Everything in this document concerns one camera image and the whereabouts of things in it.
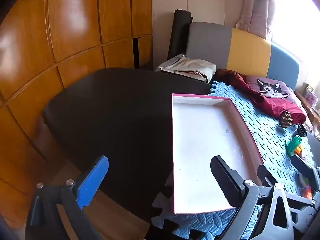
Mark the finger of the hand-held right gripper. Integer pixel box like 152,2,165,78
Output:
291,154,320,193
257,164,277,187

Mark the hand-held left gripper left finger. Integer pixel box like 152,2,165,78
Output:
26,155,109,240

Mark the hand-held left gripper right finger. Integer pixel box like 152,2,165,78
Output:
210,155,294,240

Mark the white box with pink rim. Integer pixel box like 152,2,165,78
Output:
172,93,264,215

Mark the green plastic toy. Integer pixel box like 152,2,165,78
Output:
285,135,303,157

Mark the black funnel cup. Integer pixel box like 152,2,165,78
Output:
296,123,309,137

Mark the blue foam puzzle mat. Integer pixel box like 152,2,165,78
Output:
150,80,318,240

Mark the wooden studded massage brush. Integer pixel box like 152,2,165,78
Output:
279,110,293,128

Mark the wooden desk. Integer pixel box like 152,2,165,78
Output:
295,90,320,120

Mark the dark red cloth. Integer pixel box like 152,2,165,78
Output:
212,69,307,125

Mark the purple storage box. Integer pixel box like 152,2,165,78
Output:
303,84,319,105

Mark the purple cat print pillow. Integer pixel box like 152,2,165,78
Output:
246,75,299,104

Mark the beige canvas tote bag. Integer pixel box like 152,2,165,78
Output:
155,56,217,83

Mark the grey yellow blue headboard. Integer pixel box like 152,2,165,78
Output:
186,22,300,90

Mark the window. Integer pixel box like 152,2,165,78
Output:
271,0,320,65

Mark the black rolled mat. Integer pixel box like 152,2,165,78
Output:
167,9,194,60

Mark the wooden wardrobe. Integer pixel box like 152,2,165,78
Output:
0,0,153,230

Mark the pink curtain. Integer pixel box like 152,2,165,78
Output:
235,0,278,40

